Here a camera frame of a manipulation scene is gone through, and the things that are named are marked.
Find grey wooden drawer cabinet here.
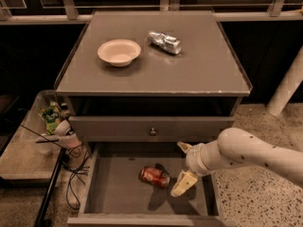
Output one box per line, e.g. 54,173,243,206
52,10,253,163

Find round metal drawer knob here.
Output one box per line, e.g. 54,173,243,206
149,128,157,136

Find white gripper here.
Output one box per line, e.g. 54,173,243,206
170,142,211,197

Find crushed silver can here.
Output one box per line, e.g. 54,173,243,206
148,31,182,55

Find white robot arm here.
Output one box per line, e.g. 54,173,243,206
170,128,303,197

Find metal window railing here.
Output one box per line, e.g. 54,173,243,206
0,0,303,25

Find crushed red coke can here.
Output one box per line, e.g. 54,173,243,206
140,166,169,188

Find open grey middle drawer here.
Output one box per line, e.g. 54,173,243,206
67,143,237,227

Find green snack bag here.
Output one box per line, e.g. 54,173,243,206
39,100,62,135

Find white paper bowl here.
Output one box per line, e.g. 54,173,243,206
98,39,141,67

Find closed grey top drawer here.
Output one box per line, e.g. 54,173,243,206
69,116,234,142

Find clear plastic bin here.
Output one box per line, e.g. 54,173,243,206
0,90,80,181

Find white cup in bin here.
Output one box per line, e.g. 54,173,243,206
54,120,71,136

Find black cables on floor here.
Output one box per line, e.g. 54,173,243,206
62,143,91,211

